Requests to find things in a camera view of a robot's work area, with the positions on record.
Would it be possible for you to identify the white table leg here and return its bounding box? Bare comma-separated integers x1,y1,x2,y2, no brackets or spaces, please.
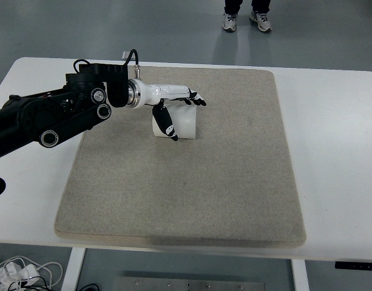
61,247,86,291
290,259,310,291

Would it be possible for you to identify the white cable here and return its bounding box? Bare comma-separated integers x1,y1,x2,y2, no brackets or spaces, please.
0,256,64,291

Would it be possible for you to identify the black table control panel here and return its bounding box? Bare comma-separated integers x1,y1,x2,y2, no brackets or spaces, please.
334,261,372,270

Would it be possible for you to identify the person's right leg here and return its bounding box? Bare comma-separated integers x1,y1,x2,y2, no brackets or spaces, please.
223,0,243,15

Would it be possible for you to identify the person's shoe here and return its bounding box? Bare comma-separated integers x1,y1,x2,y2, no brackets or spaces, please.
249,10,272,33
222,12,238,32

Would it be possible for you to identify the person's left leg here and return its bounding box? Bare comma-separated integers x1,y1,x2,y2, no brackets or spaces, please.
251,0,271,15

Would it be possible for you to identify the person's left shoe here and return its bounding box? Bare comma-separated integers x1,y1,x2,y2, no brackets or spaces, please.
249,10,272,33

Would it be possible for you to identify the white ribbed cup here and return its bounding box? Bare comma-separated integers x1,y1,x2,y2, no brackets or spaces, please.
151,104,198,140

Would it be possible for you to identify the person's leg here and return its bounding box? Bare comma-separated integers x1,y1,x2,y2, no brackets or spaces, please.
251,0,271,15
223,0,243,15

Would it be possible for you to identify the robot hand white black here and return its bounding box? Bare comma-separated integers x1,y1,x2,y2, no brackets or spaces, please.
136,80,208,142

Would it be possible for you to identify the person's right shoe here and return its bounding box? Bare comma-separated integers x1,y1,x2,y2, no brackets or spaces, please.
222,12,238,32

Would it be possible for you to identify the white power strip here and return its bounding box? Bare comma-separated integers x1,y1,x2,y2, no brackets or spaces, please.
0,262,38,286

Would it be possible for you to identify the beige felt mat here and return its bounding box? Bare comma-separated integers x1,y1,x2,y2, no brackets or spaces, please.
54,64,307,249

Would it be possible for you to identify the black floor cable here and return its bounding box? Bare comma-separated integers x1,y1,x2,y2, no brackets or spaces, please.
6,275,100,291

